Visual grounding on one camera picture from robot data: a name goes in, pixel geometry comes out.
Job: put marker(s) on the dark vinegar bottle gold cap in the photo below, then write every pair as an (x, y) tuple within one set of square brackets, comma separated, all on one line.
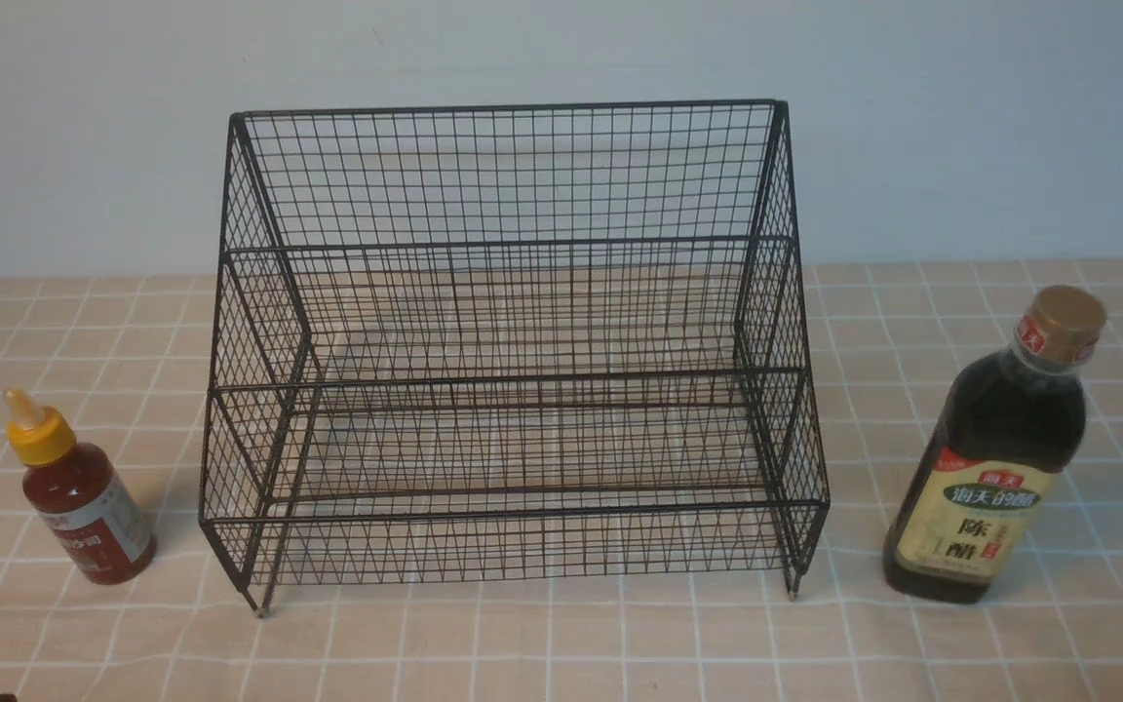
[(1011, 423)]

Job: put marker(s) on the pink checkered tablecloth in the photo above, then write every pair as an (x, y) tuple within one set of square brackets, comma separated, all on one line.
[(124, 358)]

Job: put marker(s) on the red chili sauce bottle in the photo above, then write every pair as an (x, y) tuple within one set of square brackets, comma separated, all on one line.
[(77, 493)]

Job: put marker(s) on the black wire mesh rack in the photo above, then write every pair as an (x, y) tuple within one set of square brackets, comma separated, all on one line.
[(491, 342)]

